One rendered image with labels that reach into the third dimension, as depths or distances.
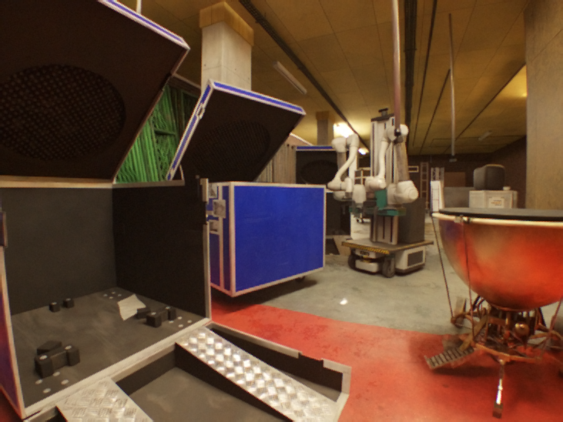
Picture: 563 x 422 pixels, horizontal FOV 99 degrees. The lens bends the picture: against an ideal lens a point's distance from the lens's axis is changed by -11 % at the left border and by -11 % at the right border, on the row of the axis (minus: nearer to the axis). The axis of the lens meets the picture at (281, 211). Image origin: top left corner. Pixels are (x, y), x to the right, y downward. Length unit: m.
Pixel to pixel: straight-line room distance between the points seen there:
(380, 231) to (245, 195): 1.93
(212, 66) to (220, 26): 0.50
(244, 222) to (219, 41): 2.53
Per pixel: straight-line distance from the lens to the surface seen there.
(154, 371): 1.48
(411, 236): 3.32
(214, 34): 3.93
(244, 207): 1.92
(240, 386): 1.29
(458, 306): 2.07
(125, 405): 1.22
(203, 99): 2.32
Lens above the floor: 0.87
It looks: 3 degrees down
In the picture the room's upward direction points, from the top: straight up
